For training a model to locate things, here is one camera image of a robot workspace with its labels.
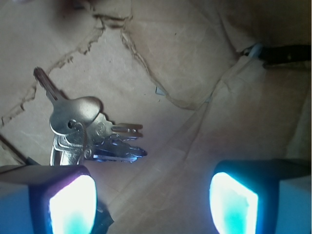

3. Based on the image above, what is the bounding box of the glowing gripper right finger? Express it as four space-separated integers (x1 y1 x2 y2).
209 159 312 234

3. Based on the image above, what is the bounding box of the brown paper bag bin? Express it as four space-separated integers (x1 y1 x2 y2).
0 0 312 234

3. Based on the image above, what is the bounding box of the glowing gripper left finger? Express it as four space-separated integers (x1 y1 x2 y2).
0 165 97 234

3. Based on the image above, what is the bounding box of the silver key bunch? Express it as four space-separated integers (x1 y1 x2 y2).
33 67 148 166

